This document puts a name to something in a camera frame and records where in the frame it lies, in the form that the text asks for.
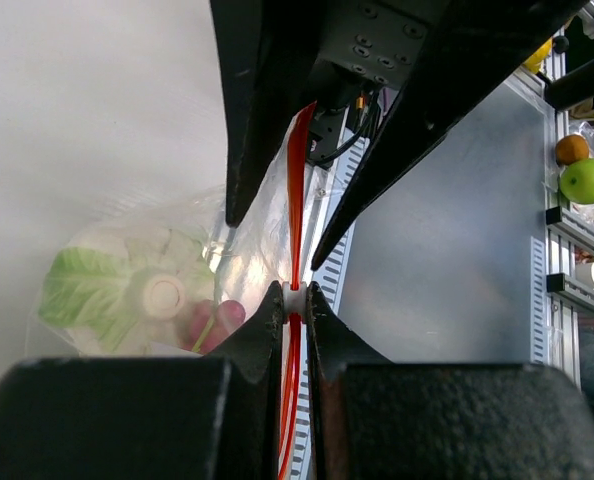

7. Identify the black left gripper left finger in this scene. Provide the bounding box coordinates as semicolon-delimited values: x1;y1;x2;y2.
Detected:
0;283;283;479

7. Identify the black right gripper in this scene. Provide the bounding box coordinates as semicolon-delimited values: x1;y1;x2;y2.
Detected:
210;0;584;270

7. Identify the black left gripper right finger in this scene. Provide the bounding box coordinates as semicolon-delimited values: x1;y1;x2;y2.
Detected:
305;284;594;479

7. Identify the red grape bunch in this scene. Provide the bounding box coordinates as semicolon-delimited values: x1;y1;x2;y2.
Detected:
181;299;246;355

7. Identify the clear orange zip bag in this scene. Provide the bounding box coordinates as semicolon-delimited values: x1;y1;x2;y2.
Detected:
26;102;328;480

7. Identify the white cauliflower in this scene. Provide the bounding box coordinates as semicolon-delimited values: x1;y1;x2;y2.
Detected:
37;226;215;356

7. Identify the yellow object on shelf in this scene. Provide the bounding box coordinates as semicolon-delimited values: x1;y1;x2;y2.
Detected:
523;38;553;74

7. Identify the orange round fruit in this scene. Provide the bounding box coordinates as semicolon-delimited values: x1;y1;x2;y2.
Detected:
555;134;590;166

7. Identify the green ball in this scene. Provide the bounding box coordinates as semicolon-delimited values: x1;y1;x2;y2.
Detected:
559;158;594;205

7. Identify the white slotted cable duct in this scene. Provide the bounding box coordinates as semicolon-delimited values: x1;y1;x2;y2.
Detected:
285;137;369;479

